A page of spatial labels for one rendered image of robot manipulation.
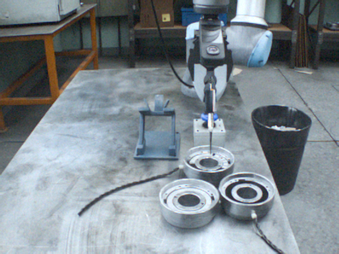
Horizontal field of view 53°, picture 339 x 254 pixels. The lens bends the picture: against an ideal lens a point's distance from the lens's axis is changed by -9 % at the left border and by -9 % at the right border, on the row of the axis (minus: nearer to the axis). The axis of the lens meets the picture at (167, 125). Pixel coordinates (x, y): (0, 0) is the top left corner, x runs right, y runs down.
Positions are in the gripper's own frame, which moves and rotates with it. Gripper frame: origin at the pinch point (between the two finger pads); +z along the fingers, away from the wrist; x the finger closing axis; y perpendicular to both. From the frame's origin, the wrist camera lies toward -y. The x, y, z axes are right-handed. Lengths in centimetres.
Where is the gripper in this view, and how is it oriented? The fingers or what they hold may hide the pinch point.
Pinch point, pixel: (209, 97)
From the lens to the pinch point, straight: 80.8
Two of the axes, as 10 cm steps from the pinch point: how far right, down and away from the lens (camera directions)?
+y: 0.7, -4.4, 8.9
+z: 0.2, 9.0, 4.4
